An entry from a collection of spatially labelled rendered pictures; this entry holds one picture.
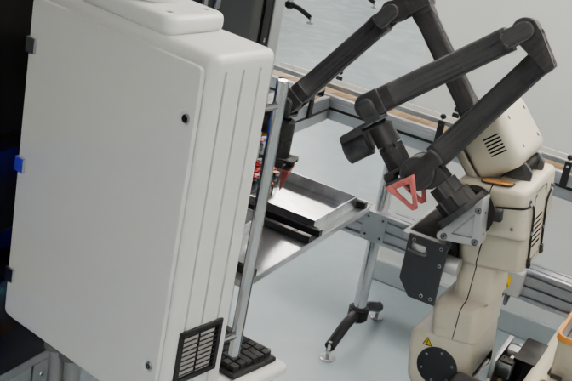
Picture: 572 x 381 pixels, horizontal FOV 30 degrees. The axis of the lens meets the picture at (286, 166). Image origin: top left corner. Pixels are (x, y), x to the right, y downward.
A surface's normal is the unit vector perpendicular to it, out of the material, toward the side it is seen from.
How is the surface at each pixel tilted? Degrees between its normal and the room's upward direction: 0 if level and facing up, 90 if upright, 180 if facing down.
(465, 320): 90
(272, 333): 0
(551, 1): 90
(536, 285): 90
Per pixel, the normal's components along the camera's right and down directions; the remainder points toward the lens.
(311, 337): 0.18, -0.92
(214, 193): 0.75, 0.36
